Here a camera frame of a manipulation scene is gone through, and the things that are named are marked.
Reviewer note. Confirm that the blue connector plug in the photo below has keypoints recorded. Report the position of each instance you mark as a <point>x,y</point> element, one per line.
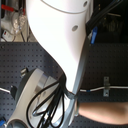
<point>94,34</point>

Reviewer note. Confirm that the clutter with red tool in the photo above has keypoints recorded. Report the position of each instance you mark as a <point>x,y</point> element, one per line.
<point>13,21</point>

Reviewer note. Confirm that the grey metal cable clip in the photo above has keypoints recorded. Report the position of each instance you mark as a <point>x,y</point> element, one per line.
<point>106,87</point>

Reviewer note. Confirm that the person's bare forearm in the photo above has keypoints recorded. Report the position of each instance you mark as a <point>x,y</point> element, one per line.
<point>115,113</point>

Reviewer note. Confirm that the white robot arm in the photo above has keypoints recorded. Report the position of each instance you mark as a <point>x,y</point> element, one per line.
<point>41,100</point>

